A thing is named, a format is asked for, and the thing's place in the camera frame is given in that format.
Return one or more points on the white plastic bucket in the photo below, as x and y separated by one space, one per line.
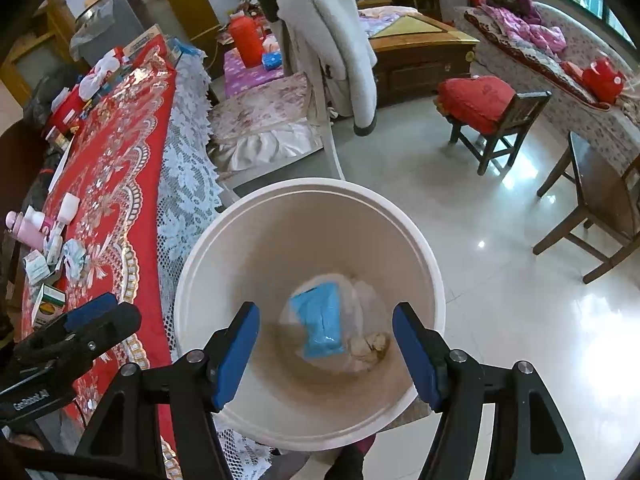
300 225

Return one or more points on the white chair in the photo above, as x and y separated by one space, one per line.
331 147

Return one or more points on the crumpled white blue wrapper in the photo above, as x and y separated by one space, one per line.
75 257

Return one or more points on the grey covered appliance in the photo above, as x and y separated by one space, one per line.
107 22

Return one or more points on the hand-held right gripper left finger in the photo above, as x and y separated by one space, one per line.
234 355

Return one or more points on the red thermos jug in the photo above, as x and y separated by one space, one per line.
245 42

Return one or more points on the beige floral seat cushion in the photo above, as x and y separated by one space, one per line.
265 120

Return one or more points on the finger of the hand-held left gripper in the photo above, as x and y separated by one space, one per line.
92 307
100 327

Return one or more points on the red gold patterned tablecloth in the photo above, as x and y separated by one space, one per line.
115 160

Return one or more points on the pink bottle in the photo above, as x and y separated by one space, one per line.
22 227

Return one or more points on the blue plastic packet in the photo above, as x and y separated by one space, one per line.
320 320

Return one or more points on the floral covered sofa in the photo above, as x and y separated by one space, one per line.
535 80

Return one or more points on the red bag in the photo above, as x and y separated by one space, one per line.
602 80

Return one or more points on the tall wooden cupboard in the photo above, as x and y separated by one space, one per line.
192 5

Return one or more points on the white plastic bag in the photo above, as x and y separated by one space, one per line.
367 300

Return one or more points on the blue white tissue pack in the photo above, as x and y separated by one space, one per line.
272 61

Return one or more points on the purple floral cushion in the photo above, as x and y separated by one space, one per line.
250 80

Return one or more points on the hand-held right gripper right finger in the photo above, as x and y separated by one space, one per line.
419 357

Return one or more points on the red box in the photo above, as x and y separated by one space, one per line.
67 112

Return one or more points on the small white container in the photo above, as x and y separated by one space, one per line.
68 207

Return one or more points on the brown wooden chair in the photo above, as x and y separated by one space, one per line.
595 185

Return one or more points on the white lace tablecloth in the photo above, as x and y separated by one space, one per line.
185 185

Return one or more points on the red cushion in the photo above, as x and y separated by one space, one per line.
477 102

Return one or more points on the pink clothing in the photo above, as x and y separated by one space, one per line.
530 30

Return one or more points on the crumpled brown tissue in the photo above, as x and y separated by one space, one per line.
369 347

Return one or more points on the cardboard box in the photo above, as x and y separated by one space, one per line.
144 42

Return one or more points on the white green medicine box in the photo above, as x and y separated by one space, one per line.
37 268

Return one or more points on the wooden cabinet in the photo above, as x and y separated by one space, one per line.
420 60

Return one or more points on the dark wooden chair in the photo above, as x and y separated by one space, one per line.
520 115

